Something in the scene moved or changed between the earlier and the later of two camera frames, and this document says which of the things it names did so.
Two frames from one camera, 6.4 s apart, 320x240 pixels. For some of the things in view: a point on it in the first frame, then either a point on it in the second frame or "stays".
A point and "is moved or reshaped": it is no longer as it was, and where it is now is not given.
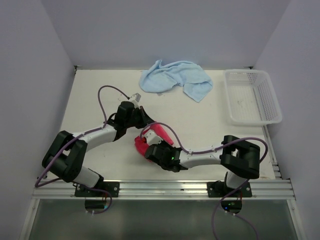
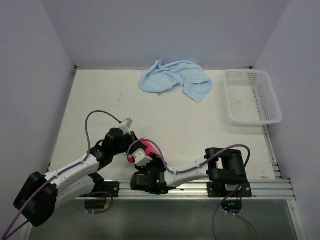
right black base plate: [220, 189] stays
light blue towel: [159, 78] stays
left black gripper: [145, 118] -> [131, 136]
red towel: [141, 144] is moved or reshaped
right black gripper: [164, 143] -> [156, 160]
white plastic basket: [251, 97] stays
